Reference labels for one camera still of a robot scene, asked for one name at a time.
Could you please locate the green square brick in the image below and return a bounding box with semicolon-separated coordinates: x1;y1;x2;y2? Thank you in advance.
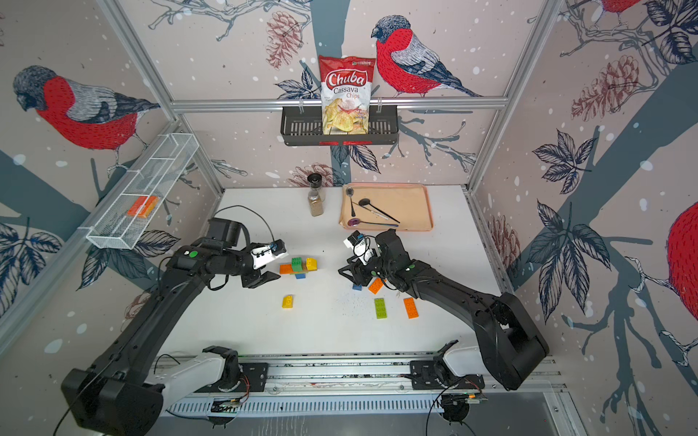
291;257;305;274

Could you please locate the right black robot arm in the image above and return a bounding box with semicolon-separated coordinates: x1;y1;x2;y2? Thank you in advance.
338;230;550;391

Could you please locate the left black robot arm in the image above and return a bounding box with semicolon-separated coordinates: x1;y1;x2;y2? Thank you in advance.
61;218;287;435

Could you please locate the orange brick centre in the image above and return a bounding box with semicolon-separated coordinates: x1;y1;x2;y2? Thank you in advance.
368;278;384;294

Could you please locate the lime green flat brick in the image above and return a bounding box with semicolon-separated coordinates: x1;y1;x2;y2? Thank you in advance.
374;298;387;320

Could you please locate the purple spoon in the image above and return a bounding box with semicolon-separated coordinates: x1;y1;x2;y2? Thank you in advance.
347;218;399;228

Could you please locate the orange flat brick right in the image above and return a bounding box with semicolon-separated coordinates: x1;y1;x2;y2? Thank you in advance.
403;297;419;319

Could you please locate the black spoon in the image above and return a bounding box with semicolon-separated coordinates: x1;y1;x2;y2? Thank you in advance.
358;198;400;223

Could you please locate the beige tray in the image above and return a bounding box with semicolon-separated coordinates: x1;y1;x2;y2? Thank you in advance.
339;183;434;232

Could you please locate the glass spice shaker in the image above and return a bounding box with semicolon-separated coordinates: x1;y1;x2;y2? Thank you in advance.
307;173;324;217

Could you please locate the small grey spoon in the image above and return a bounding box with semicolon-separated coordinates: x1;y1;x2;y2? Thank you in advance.
345;187;356;217

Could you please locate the Chuba cassava chips bag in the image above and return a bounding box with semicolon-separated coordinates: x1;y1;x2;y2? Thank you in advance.
318;56;376;134

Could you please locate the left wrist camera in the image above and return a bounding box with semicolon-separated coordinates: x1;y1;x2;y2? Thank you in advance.
251;239;287;270

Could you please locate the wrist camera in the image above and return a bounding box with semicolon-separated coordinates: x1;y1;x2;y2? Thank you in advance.
344;231;378;265
251;239;287;270

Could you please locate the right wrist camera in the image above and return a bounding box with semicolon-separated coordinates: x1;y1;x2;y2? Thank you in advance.
344;231;378;265

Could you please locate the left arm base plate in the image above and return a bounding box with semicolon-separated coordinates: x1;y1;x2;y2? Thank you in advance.
196;363;269;394

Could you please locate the orange block in wire basket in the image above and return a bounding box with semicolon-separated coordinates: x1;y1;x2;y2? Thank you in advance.
127;195;160;219

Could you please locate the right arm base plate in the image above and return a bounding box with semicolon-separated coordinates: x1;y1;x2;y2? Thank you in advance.
406;361;485;392

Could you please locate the white wire wall basket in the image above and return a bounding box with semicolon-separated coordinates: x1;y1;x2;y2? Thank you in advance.
87;133;199;250

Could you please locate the black wall basket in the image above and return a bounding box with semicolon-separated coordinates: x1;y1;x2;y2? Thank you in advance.
281;104;399;146

